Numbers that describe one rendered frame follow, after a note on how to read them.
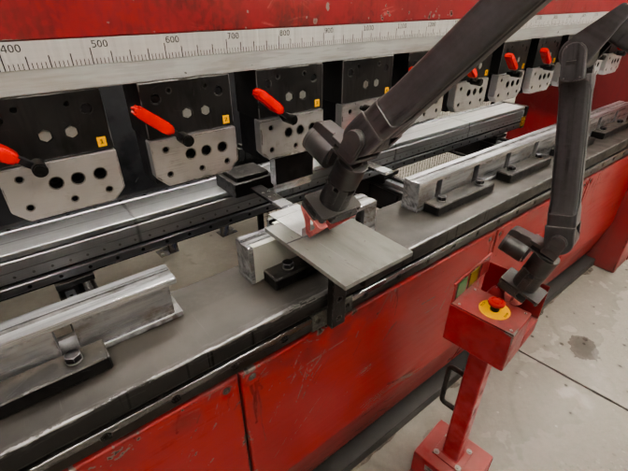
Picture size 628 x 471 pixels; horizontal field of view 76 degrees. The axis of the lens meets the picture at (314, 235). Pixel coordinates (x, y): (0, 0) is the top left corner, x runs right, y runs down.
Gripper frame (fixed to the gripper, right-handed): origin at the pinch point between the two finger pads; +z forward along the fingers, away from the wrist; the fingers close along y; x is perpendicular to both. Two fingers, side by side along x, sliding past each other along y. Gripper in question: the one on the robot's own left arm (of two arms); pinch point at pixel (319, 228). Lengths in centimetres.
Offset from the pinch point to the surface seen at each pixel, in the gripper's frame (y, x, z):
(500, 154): -87, -4, 6
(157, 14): 24.2, -24.5, -32.1
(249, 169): -3.4, -30.7, 12.8
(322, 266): 7.3, 9.3, -3.3
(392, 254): -5.9, 14.1, -5.9
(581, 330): -151, 68, 77
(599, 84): -217, -22, 7
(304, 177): -3.9, -12.5, -2.0
